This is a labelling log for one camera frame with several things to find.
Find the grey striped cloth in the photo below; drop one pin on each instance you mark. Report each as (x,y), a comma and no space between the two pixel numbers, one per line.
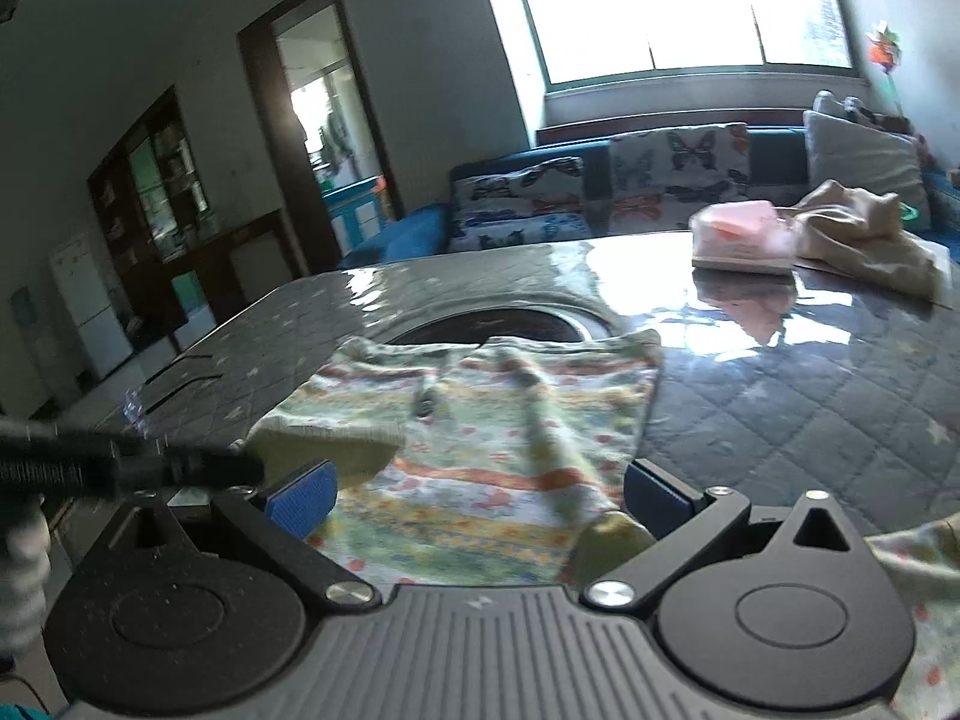
(22,577)

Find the large butterfly print pillow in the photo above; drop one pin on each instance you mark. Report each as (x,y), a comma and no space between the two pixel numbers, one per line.
(675,176)

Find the white refrigerator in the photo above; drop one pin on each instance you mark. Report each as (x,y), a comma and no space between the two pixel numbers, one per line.
(90,307)

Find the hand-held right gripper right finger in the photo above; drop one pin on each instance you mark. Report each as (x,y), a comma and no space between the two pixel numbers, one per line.
(652,499)

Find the blue sofa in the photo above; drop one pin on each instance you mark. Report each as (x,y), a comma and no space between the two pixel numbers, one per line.
(405,236)

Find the dark wooden display cabinet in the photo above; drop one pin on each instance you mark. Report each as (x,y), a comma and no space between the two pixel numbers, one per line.
(120,195)

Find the window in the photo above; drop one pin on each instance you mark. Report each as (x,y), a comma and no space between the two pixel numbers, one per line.
(675,7)

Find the grey pillow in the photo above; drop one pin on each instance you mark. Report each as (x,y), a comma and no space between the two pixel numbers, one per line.
(862,157)

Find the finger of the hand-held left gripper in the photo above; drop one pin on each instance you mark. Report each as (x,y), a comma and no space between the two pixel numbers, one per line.
(150,469)

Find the round black induction cooktop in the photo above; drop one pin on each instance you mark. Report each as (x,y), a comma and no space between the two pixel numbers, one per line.
(525,326)

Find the grey quilted tablecloth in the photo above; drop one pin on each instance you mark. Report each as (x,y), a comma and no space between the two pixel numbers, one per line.
(787,405)

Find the dark wooden door frame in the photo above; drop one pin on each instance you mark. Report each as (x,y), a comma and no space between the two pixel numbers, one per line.
(259,127)

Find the beige garment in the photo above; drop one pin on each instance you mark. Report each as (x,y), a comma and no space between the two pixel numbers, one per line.
(862,247)

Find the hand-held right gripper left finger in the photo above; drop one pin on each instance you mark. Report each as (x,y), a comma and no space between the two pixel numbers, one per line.
(304,502)

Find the colourful pinwheel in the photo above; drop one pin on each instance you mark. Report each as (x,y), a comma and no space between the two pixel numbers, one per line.
(883,49)

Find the person's teal clothing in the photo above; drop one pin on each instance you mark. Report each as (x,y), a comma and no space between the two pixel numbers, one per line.
(19,712)

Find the black white plush toy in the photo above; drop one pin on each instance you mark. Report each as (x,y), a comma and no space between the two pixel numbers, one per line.
(861,111)

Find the tissue pack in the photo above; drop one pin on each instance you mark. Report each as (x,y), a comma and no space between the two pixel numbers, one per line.
(739,236)

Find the white paper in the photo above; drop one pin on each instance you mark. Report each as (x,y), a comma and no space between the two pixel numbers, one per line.
(937,251)

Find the blue white cabinet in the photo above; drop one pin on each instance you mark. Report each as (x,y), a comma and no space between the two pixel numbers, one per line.
(360,217)

